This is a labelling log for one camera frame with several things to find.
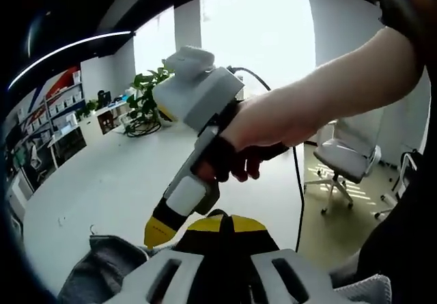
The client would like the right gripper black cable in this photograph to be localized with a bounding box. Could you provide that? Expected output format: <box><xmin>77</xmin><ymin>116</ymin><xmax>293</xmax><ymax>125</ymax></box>
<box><xmin>227</xmin><ymin>66</ymin><xmax>305</xmax><ymax>252</ymax></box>

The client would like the shelf rack with white boxes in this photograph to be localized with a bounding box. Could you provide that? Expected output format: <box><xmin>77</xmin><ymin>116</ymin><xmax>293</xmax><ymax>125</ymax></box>
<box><xmin>13</xmin><ymin>70</ymin><xmax>86</xmax><ymax>141</ymax></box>

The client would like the small green desk plant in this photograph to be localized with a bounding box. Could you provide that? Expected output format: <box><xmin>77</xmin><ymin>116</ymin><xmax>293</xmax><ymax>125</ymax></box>
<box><xmin>75</xmin><ymin>99</ymin><xmax>99</xmax><ymax>118</ymax></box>

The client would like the person's black clothing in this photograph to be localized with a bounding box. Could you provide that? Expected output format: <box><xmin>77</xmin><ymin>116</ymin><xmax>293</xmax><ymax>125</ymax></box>
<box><xmin>354</xmin><ymin>0</ymin><xmax>437</xmax><ymax>298</ymax></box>

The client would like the coiled black cable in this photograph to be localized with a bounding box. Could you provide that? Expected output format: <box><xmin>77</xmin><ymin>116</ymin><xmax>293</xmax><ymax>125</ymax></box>
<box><xmin>123</xmin><ymin>119</ymin><xmax>162</xmax><ymax>138</ymax></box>

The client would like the person's right hand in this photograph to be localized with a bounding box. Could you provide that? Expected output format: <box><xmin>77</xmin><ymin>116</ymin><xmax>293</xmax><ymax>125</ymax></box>
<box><xmin>197</xmin><ymin>90</ymin><xmax>308</xmax><ymax>183</ymax></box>

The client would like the green potted plant white pot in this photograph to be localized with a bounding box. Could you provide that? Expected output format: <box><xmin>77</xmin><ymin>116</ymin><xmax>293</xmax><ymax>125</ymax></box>
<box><xmin>124</xmin><ymin>63</ymin><xmax>177</xmax><ymax>137</ymax></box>

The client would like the ceiling light strip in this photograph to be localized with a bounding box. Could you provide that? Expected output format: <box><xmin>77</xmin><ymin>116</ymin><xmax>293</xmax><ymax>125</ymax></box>
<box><xmin>8</xmin><ymin>30</ymin><xmax>132</xmax><ymax>89</ymax></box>

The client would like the grey quilted towel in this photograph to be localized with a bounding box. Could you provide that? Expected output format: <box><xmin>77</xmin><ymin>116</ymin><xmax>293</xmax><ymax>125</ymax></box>
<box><xmin>57</xmin><ymin>224</ymin><xmax>182</xmax><ymax>304</ymax></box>

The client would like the white office chair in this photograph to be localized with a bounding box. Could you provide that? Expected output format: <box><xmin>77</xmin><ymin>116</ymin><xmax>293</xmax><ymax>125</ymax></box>
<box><xmin>303</xmin><ymin>118</ymin><xmax>382</xmax><ymax>216</ymax></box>

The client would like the white office desk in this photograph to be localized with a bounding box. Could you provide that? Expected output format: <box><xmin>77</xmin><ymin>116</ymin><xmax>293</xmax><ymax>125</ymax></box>
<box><xmin>76</xmin><ymin>98</ymin><xmax>137</xmax><ymax>137</ymax></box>

